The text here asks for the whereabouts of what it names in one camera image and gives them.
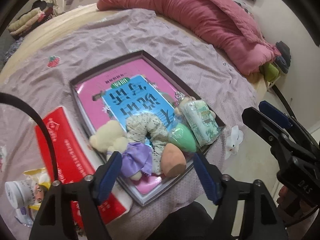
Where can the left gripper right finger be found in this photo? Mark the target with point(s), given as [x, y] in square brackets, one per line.
[209, 176]

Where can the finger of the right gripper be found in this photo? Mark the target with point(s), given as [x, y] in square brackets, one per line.
[274, 114]
[261, 125]

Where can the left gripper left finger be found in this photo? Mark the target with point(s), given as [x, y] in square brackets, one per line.
[106, 176]

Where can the cream bear purple dress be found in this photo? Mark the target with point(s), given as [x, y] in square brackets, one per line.
[136, 156]

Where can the orange makeup sponge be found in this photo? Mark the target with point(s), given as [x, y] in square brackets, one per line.
[173, 162]

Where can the green makeup sponge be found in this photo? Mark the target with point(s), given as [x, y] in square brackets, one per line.
[182, 137]

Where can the floral cream scrunchie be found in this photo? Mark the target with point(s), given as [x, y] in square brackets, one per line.
[147, 124]

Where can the yellow snack packet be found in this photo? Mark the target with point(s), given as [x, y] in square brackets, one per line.
[40, 184]

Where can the green tissue pack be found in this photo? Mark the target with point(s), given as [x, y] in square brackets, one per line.
[205, 132]

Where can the small teddy bear pink dress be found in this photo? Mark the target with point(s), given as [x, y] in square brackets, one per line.
[195, 110]

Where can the red tissue box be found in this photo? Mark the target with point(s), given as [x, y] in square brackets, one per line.
[76, 158]

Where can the green pillow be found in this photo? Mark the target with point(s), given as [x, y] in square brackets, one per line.
[269, 71]

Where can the dark shallow box tray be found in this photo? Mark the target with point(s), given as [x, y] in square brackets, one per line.
[140, 109]

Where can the pink and blue book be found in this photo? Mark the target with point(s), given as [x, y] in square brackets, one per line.
[130, 99]

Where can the pink quilted duvet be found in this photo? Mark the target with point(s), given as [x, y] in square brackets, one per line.
[222, 23]

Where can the mauve embroidered bed sheet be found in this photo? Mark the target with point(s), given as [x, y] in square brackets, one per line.
[197, 64]

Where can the beige mattress cover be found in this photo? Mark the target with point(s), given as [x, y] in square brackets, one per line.
[70, 21]

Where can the stack of folded blankets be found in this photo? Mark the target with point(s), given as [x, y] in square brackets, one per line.
[30, 21]

